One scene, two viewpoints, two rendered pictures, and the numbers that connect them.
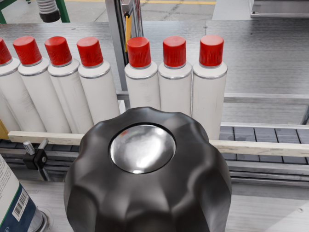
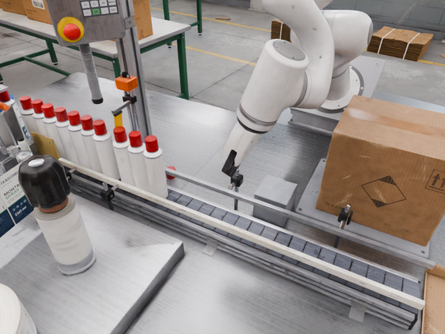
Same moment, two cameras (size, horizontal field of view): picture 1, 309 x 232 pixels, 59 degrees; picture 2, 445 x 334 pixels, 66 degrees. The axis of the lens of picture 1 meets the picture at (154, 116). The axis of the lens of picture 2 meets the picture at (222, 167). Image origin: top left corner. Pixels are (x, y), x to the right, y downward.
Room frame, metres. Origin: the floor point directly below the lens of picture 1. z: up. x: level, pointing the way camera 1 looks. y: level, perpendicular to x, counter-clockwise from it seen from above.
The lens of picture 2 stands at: (-0.32, -0.49, 1.57)
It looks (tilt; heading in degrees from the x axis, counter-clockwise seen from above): 38 degrees down; 17
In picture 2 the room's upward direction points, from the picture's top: straight up
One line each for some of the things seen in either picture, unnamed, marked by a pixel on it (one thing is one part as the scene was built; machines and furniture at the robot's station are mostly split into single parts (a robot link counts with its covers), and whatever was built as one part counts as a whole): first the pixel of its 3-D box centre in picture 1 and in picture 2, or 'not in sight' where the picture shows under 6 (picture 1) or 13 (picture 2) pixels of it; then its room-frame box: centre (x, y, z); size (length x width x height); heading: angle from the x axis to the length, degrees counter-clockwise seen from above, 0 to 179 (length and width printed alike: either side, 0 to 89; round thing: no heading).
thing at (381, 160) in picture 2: not in sight; (387, 166); (0.55, -0.71, 0.99); 0.30 x 0.24 x 0.27; 78
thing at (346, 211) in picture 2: not in sight; (340, 233); (0.32, -0.60, 0.91); 0.07 x 0.03 x 0.16; 169
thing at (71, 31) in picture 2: not in sight; (71, 31); (0.39, 0.11, 1.33); 0.04 x 0.03 x 0.04; 134
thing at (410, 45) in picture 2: not in sight; (399, 42); (4.69, -1.39, 0.11); 0.65 x 0.54 x 0.22; 69
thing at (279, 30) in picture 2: not in sight; (299, 32); (4.59, -0.10, 0.16); 0.65 x 0.54 x 0.32; 76
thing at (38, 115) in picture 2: not in sight; (46, 129); (0.44, 0.34, 0.98); 0.05 x 0.05 x 0.20
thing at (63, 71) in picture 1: (73, 94); (93, 146); (0.39, 0.14, 0.98); 0.05 x 0.05 x 0.20
